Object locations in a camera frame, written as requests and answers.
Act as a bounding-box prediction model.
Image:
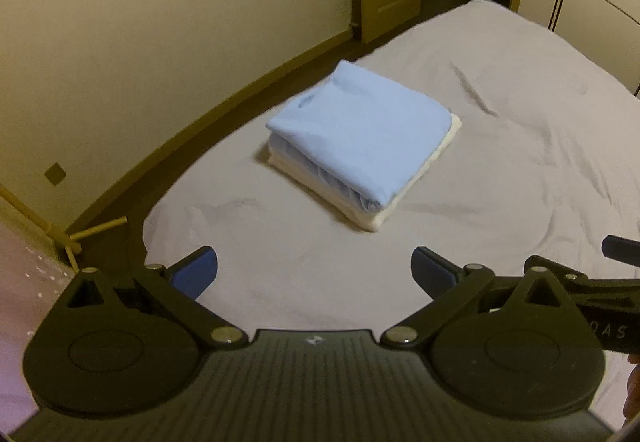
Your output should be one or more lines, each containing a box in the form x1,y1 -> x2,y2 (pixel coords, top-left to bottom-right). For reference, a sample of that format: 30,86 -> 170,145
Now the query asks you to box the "light blue sweatshirt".
266,60 -> 461,215

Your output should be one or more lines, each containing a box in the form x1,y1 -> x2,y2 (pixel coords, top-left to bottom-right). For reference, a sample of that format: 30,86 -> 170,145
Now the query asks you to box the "grey bed duvet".
143,1 -> 639,332

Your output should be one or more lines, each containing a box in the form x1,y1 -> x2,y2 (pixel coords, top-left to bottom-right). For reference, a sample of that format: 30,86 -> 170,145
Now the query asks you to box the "cream folded garment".
268,113 -> 462,233

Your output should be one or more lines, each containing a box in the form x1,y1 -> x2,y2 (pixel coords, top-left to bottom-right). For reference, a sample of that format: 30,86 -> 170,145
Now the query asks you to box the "wooden rack frame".
1,186 -> 128,273

